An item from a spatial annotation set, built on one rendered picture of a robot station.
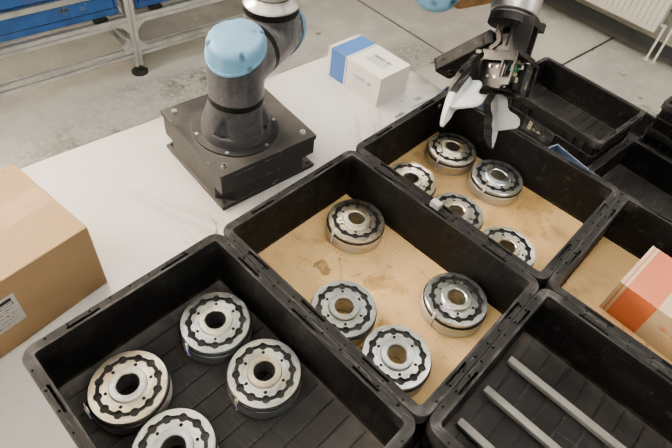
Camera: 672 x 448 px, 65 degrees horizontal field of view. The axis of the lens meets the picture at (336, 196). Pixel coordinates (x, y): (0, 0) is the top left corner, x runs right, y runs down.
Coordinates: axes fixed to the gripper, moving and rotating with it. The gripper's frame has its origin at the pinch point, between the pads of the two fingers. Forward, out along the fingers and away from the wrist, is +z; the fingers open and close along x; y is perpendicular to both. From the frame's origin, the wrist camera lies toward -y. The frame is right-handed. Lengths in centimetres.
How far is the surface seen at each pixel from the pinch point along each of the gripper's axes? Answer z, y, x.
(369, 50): -22, -59, 30
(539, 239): 12.8, 6.4, 23.9
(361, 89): -11, -56, 28
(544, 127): -20, -35, 92
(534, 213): 8.4, 2.5, 26.9
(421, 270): 23.3, -2.2, 2.9
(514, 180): 3.2, -2.3, 24.4
